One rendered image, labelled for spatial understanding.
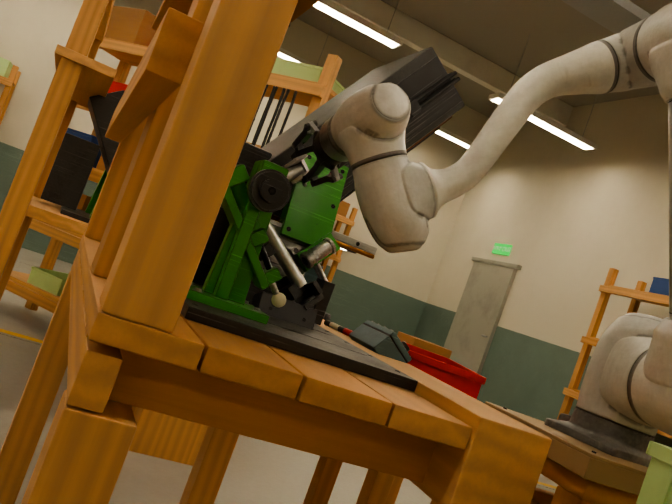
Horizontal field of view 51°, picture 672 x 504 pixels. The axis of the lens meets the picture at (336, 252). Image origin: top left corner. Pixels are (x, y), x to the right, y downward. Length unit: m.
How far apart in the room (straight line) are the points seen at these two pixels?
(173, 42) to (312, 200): 0.69
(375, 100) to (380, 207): 0.18
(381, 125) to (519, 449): 0.55
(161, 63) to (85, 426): 0.47
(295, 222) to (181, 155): 0.71
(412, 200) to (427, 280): 10.84
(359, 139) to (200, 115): 0.39
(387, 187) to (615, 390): 0.58
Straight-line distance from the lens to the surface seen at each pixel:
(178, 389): 1.00
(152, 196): 0.88
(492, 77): 10.15
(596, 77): 1.42
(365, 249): 1.76
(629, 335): 1.47
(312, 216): 1.58
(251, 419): 1.03
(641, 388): 1.37
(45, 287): 5.34
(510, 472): 1.14
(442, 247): 12.10
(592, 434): 1.46
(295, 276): 1.49
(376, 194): 1.19
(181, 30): 1.00
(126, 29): 5.57
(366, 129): 1.19
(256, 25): 0.92
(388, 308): 11.77
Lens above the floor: 1.01
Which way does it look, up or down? 2 degrees up
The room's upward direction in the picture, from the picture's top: 20 degrees clockwise
